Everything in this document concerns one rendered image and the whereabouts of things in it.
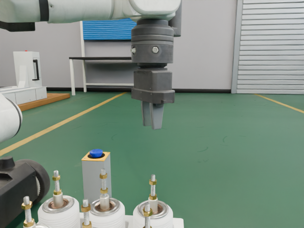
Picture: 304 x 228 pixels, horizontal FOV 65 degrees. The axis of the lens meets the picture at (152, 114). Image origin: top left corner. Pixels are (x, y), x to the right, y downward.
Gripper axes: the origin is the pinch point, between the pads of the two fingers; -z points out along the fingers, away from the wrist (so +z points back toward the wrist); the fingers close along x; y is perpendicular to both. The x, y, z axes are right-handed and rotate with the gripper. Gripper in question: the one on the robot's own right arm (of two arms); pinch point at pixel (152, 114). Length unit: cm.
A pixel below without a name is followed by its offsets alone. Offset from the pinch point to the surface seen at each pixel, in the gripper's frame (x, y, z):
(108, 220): 2.6, 10.0, -24.1
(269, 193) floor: 13, -75, -48
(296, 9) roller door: 221, -480, 120
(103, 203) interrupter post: 6.2, 9.6, -21.9
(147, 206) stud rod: -9.8, 7.3, -14.7
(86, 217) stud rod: -2.6, 16.4, -18.0
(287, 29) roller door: 228, -472, 84
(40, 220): 13.0, 22.6, -25.4
